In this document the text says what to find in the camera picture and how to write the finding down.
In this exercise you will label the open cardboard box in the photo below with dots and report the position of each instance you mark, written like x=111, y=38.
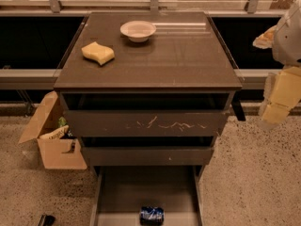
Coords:
x=49, y=129

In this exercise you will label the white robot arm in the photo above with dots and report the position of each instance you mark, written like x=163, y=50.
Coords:
x=287, y=39

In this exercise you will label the yellow sponge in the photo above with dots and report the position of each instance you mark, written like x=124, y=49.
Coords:
x=99, y=53

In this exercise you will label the dark grey drawer cabinet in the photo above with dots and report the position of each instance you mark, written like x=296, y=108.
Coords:
x=183, y=56

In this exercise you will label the blue pepsi can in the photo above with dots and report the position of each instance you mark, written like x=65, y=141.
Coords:
x=152, y=215

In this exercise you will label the middle grey drawer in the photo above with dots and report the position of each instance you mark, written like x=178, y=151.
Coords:
x=147, y=151

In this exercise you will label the white ceramic bowl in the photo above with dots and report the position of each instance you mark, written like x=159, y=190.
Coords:
x=138, y=31

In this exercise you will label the top grey drawer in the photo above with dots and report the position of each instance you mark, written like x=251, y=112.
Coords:
x=146, y=115

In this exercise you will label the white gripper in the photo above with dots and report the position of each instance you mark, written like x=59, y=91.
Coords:
x=288, y=42

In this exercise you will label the open bottom grey drawer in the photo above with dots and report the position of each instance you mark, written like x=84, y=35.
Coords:
x=122, y=193

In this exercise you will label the black object on floor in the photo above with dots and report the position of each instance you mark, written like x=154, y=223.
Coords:
x=46, y=220

